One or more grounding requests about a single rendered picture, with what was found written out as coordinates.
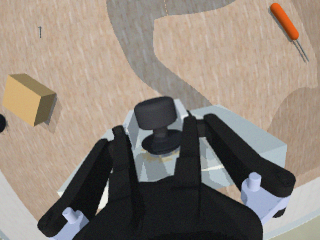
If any tan cardboard box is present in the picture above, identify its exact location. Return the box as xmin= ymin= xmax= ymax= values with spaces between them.
xmin=2 ymin=73 xmax=56 ymax=127

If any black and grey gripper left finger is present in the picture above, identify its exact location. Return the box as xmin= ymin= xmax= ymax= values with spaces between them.
xmin=37 ymin=110 xmax=139 ymax=240

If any orange-handled screwdriver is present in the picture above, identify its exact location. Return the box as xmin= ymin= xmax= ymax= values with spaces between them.
xmin=270 ymin=3 xmax=310 ymax=62

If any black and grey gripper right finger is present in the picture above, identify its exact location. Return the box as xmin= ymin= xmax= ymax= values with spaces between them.
xmin=167 ymin=99 xmax=296 ymax=231

